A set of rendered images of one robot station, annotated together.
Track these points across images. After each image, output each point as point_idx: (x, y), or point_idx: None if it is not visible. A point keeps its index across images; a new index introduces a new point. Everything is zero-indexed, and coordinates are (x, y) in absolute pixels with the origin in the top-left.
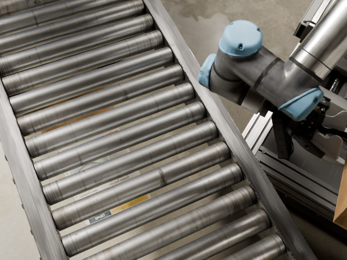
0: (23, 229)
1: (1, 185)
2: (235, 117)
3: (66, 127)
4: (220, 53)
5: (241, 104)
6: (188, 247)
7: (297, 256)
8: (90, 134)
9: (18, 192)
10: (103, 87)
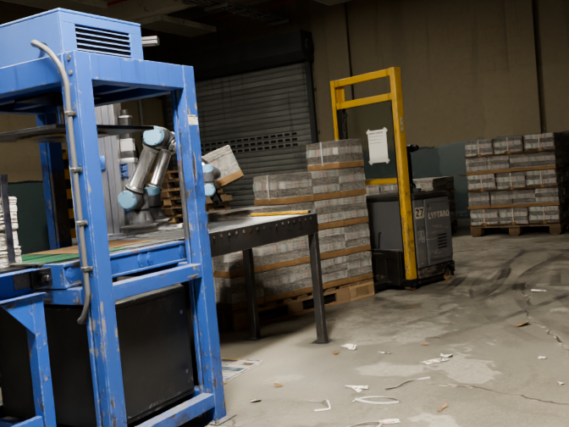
0: (290, 369)
1: (273, 381)
2: None
3: (245, 223)
4: (212, 172)
5: (215, 191)
6: (262, 218)
7: (245, 217)
8: None
9: (279, 219)
10: None
